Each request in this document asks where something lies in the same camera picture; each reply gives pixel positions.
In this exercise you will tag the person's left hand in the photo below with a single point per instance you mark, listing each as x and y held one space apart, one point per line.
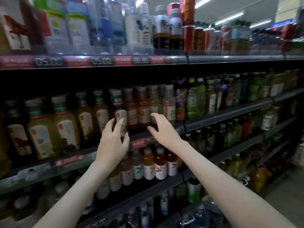
111 149

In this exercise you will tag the person's right hand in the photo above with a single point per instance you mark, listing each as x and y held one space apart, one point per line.
166 135

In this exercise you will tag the dark grey store shelving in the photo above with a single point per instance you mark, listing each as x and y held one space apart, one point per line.
228 114

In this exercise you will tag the row of large water jugs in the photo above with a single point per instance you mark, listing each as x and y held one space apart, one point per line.
209 216

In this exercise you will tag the person's left forearm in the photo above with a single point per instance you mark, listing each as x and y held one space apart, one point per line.
71 206

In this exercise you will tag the person's right forearm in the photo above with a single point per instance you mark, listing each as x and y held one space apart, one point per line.
223 192

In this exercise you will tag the picture shelf label strip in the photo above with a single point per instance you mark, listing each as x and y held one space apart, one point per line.
69 160

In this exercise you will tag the red price tag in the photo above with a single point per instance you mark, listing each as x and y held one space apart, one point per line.
138 143

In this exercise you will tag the ceiling tube light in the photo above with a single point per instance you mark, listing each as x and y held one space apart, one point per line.
260 23
226 18
205 2
141 1

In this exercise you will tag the row of rail price tags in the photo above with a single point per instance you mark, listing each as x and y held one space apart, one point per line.
47 61

